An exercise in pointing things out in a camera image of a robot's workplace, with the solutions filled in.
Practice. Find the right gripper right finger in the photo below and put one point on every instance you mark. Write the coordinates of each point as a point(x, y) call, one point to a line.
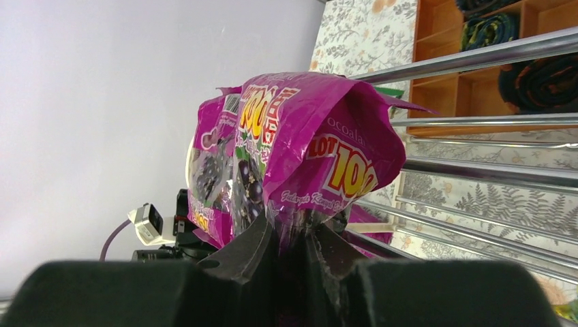
point(348, 289)

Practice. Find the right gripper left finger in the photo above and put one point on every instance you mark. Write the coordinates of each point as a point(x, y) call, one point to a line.
point(232, 287)

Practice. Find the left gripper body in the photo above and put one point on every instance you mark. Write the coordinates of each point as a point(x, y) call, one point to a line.
point(191, 243)

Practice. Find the purple candy bag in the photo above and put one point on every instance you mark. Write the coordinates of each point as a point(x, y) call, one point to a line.
point(208, 171)
point(257, 128)
point(335, 143)

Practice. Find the green candy bag on table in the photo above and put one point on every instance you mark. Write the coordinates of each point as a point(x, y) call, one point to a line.
point(387, 92)

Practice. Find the green yellow bag on shelf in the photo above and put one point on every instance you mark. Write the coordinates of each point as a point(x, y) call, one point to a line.
point(567, 311)

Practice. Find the white metal shelf rack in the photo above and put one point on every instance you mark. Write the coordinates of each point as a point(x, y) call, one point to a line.
point(370, 226)

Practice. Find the orange wooden divider tray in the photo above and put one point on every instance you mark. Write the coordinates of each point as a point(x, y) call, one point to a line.
point(439, 26)

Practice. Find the rolled dark orange sock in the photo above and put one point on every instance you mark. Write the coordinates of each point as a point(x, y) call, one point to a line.
point(542, 86)

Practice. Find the rolled green yellow sock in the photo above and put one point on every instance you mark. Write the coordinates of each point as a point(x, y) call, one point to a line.
point(489, 31)

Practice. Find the rolled dark sock back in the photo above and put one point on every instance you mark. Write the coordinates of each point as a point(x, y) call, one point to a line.
point(476, 8)

